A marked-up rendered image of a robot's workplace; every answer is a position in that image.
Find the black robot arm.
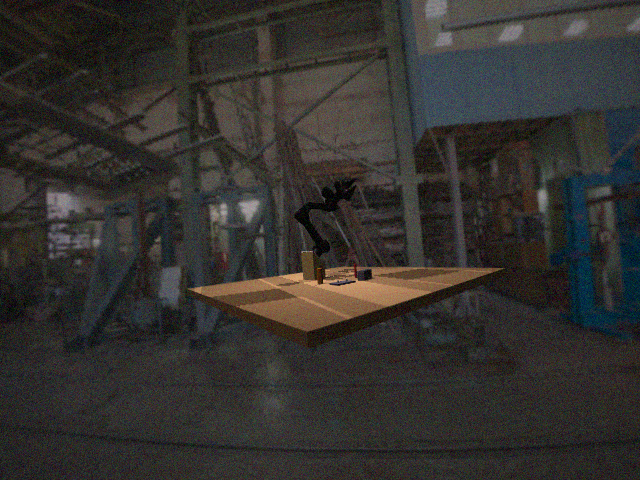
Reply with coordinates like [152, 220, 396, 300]
[294, 180, 343, 257]

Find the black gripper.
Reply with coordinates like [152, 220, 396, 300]
[335, 178, 357, 201]

